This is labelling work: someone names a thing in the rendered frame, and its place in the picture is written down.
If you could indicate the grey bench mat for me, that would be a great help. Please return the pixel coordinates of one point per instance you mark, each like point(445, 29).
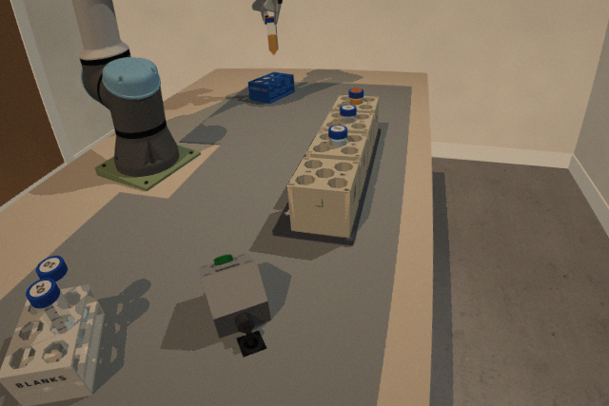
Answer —
point(329, 303)

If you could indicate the blue tube rack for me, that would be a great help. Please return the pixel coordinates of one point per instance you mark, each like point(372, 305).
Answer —
point(260, 92)

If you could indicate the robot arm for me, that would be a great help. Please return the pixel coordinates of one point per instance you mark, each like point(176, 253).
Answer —
point(131, 90)

